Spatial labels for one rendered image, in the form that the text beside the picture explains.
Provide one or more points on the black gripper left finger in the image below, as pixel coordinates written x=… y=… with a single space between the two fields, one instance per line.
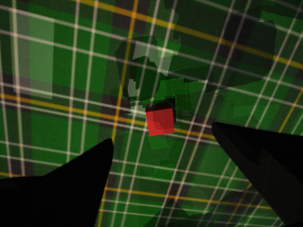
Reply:
x=68 y=196

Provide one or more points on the dark red block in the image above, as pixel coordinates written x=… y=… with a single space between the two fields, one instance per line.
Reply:
x=160 y=120

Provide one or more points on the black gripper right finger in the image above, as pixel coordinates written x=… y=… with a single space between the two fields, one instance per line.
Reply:
x=271 y=161

